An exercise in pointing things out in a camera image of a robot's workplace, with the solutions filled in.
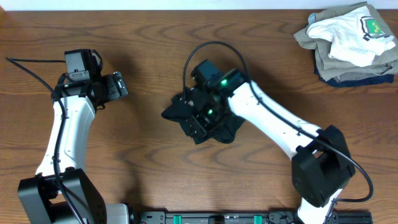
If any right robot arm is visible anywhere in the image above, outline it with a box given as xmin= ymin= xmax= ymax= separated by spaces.
xmin=189 ymin=68 xmax=355 ymax=223

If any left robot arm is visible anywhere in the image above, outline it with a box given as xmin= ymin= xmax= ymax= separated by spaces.
xmin=18 ymin=72 xmax=130 ymax=223

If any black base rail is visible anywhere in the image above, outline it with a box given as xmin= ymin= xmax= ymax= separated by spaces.
xmin=129 ymin=210 xmax=373 ymax=224

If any black polo shirt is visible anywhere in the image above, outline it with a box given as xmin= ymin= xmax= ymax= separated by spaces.
xmin=161 ymin=92 xmax=244 ymax=144

